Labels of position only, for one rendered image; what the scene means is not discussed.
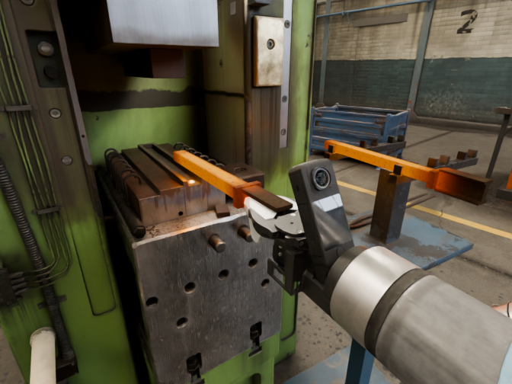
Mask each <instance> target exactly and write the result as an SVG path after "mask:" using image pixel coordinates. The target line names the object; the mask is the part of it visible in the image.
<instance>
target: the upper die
mask: <svg viewBox="0 0 512 384"><path fill-rule="evenodd" d="M79 17H80V21H81V25H82V32H83V37H84V41H85V48H86V52H87V53H103V54H124V53H130V52H134V51H138V50H145V49H149V48H157V49H179V50H184V52H187V51H192V50H204V49H210V48H216V47H219V32H218V14H217V0H88V1H87V2H86V4H85V6H84V8H83V9H82V11H81V13H80V14H79Z"/></svg>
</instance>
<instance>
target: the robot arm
mask: <svg viewBox="0 0 512 384"><path fill-rule="evenodd" d="M288 175H289V178H290V183H291V185H292V189H293V193H294V197H295V199H293V198H290V197H289V198H286V197H282V196H278V195H277V196H278V197H281V198H283V199H284V200H287V201H289V202H291V203H293V208H291V209H289V210H287V215H285V216H277V213H276V212H274V211H273V210H271V209H269V208H267V207H266V206H264V205H263V204H261V203H259V202H257V201H256V200H254V199H252V198H250V197H246V198H245V212H246V213H247V215H248V218H249V224H250V230H251V237H252V239H253V240H254V241H255V242H256V243H260V242H261V239H262V238H263V237H265V238H268V239H274V245H273V259H274V261H275V262H276V263H277V265H276V264H275V263H274V262H273V261H272V260H271V259H270V258H268V259H267V273H268V274H269V275H270V276H271V277H272V278H273V279H274V280H275V281H276V282H277V283H278V284H279V285H280V286H281V287H282V288H283V289H284V290H286V291H287V292H288V293H289V294H290V295H291V296H293V295H295V294H297V293H300V292H304V293H305V294H306V295H307V296H308V297H309V298H310V299H311V300H312V301H313V302H314V303H315V304H316V305H317V306H319V307H320V308H321V309H322V310H323V311H324V312H325V313H326V314H328V315H329V316H330V317H331V318H332V319H333V320H334V321H335V322H337V323H338V324H339V325H340V326H341V327H342V328H343V329H344V330H345V331H346V332H347V333H348V334H349V335H350V336H351V337H352V338H354V339H355V340H356V341H357V342H358V343H359V344H360V345H361V346H362V347H364V348H365V349H366V350H367V351H369V352H370V353H371V354H372V355H373V356H374V357H375V358H376V359H377V360H378V361H379V362H380V363H381V364H382V365H383V366H384V367H386V368H387V369H388V370H389V371H390V372H391V373H392V374H393V375H395V376H396V377H397V378H398V379H399V380H400V381H401V382H400V384H512V301H510V302H506V303H503V304H500V305H499V304H493V305H490V306H487V305H486V304H484V303H483V302H480V301H479V300H477V299H475V298H474V297H472V296H470V295H468V294H467V293H464V292H463V291H461V290H459V289H457V288H455V287H454V286H452V285H450V284H448V283H447V282H445V281H443V280H441V279H440V278H438V277H435V276H434V275H433V274H430V273H428V272H427V271H425V270H423V269H422V268H420V267H418V266H417V265H415V264H412V263H411V262H410V261H407V260H405V259H404V258H402V257H400V256H398V255H397V254H395V253H393V252H391V251H390V250H388V249H386V248H384V247H379V246H378V247H373V248H366V247H365V246H362V245H358V246H354V241H353V238H352V235H351V232H350V226H349V224H348V221H347V216H346V213H345V210H344V204H343V202H342V199H341V194H340V191H339V188H338V183H337V180H336V177H335V173H334V169H333V165H332V163H331V160H330V159H327V158H320V159H316V160H313V161H310V162H305V163H302V164H299V165H296V166H294V167H292V168H291V169H290V170H289V173H288ZM274 268H276V269H277V271H278V272H279V273H280V274H281V275H284V276H285V280H284V284H283V283H282V282H281V281H280V280H279V279H278V278H277V277H276V276H275V275H274ZM295 281H296V282H299V284H298V285H297V286H298V287H297V288H295V289H294V285H295Z"/></svg>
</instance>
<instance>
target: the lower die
mask: <svg viewBox="0 0 512 384"><path fill-rule="evenodd" d="M150 144H153V145H155V146H157V147H158V148H159V149H161V150H162V151H163V152H165V153H167V154H168V155H170V156H171V157H172V158H174V155H173V152H175V151H179V149H177V148H176V149H174V146H173V145H171V144H169V143H165V144H158V145H157V144H155V143H154V142H152V143H146V144H139V145H138V148H133V149H121V153H120V154H121V156H122V157H123V158H124V159H125V160H126V161H127V162H128V164H129V165H130V166H131V167H132V169H133V170H135V172H136V173H137V174H138V175H139V176H140V177H141V180H142V184H140V185H139V180H138V178H134V176H131V177H128V178H127V180H126V185H127V190H128V195H129V199H130V202H131V205H132V207H133V209H134V210H135V211H136V214H137V215H138V217H139V218H140V219H141V221H142V223H143V225H144V226H145V227H146V226H151V225H155V224H158V223H161V222H166V221H169V220H173V219H178V218H181V217H184V216H189V215H193V214H195V213H201V212H204V211H207V210H213V209H215V205H223V204H226V194H225V193H224V192H222V191H221V190H219V189H218V188H216V187H214V186H213V185H212V184H210V183H208V182H207V181H205V180H204V179H202V182H201V184H198V185H194V186H189V187H188V182H187V180H185V179H184V178H183V177H181V176H180V175H179V174H178V173H177V172H176V171H174V170H173V169H172V168H170V167H169V166H168V165H166V164H165V163H164V162H163V161H162V160H160V159H159V158H158V157H156V156H155V155H153V154H152V153H151V152H150V151H149V150H148V149H146V148H145V147H144V145H150ZM179 212H183V215H182V216H179V215H178V214H179Z"/></svg>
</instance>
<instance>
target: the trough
mask: <svg viewBox="0 0 512 384"><path fill-rule="evenodd" d="M144 147H145V148H146V149H148V150H149V151H150V152H151V153H152V154H153V155H155V156H156V157H158V158H159V159H160V160H162V161H163V162H164V163H165V164H166V165H168V166H169V167H170V168H172V169H173V170H174V171H176V172H177V173H178V174H179V175H180V176H181V177H183V178H184V179H185V180H187V181H189V180H193V181H195V182H194V183H192V184H188V187H189V186H194V185H198V184H201V182H202V178H201V177H199V176H197V175H196V174H194V173H193V172H192V171H190V170H188V169H186V168H185V167H184V166H182V165H180V164H179V163H177V162H176V161H174V159H173V158H172V157H171V156H170V155H168V154H167V153H165V152H163V151H162V150H161V149H159V148H158V147H157V146H155V145H153V144H150V145H144Z"/></svg>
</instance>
